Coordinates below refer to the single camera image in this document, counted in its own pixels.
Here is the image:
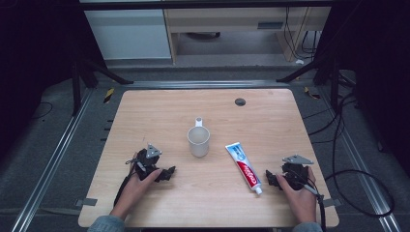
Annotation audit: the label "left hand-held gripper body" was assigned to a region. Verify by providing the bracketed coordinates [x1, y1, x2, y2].
[125, 143, 163, 182]

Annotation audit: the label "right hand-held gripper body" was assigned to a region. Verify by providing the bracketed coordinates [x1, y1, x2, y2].
[281, 154, 314, 191]

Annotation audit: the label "person's left hand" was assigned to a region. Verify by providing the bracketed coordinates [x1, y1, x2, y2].
[110, 153, 163, 220]

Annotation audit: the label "person's right hand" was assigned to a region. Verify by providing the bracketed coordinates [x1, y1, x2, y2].
[276, 166, 319, 224]

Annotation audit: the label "white red blue toothpaste tube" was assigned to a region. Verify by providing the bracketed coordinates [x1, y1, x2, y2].
[224, 141, 264, 196]

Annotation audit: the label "grey tape piece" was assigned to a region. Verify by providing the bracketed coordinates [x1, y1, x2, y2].
[322, 197, 342, 209]
[74, 197, 99, 208]

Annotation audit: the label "yellow black tape strip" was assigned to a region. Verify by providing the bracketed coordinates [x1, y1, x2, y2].
[102, 87, 115, 104]
[304, 86, 322, 101]

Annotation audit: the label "black metal stand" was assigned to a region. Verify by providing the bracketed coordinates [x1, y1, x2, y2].
[62, 47, 134, 118]
[276, 47, 359, 112]

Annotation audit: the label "white cabinet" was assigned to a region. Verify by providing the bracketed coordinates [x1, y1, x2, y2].
[83, 8, 173, 61]

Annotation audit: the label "light wooden desk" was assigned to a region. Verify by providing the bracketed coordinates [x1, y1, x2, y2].
[162, 6, 333, 64]

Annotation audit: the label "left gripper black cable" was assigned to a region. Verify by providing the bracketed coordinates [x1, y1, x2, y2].
[112, 158, 140, 208]

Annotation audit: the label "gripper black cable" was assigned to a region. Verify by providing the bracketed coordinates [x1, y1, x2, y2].
[112, 158, 140, 208]
[286, 168, 328, 232]

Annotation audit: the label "white cup with handle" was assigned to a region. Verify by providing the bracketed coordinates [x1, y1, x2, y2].
[187, 116, 212, 159]

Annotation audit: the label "black floor cable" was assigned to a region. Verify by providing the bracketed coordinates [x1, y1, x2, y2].
[303, 91, 396, 218]

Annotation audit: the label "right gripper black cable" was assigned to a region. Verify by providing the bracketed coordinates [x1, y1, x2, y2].
[286, 168, 328, 232]

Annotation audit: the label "aluminium floor rail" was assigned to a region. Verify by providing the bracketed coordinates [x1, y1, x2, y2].
[9, 86, 95, 232]
[317, 84, 404, 232]
[124, 79, 291, 91]

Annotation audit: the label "hanging black cables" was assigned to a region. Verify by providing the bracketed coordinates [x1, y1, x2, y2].
[283, 6, 323, 62]

